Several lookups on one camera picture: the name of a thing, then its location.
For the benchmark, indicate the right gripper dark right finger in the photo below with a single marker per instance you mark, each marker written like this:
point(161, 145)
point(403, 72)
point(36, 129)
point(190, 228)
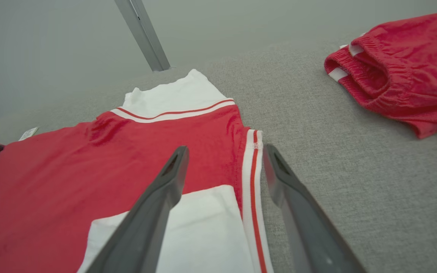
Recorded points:
point(309, 235)

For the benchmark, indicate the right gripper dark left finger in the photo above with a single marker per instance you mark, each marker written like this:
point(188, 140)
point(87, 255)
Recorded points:
point(146, 227)

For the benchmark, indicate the red white striped jersey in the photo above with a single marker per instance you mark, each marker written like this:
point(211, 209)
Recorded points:
point(51, 182)

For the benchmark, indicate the red Bulls shorts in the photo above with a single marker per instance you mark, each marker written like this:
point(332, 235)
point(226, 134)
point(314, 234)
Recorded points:
point(419, 68)

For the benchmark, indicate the grey metal wall post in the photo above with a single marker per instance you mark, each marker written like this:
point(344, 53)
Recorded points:
point(142, 34)

